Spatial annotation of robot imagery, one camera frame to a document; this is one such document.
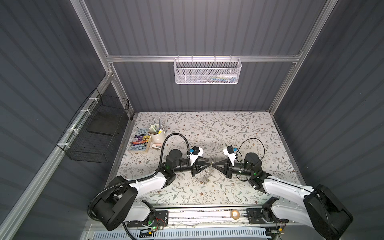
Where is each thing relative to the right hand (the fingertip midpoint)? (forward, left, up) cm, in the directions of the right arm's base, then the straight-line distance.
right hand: (215, 167), depth 75 cm
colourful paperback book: (+25, +49, -12) cm, 56 cm away
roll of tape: (-19, -10, -16) cm, 27 cm away
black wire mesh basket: (+14, +61, +15) cm, 64 cm away
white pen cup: (+24, +35, -4) cm, 42 cm away
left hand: (+2, +3, +1) cm, 4 cm away
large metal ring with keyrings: (-3, +4, -2) cm, 5 cm away
